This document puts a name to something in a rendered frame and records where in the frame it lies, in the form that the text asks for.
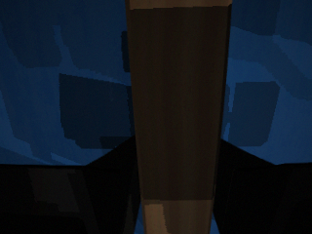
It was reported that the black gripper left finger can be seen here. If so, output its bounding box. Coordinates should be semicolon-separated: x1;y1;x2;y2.
0;135;140;234

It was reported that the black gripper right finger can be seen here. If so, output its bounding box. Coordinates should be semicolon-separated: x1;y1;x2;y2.
213;139;312;234

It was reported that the brown wooden board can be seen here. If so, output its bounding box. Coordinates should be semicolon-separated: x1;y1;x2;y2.
125;0;233;234

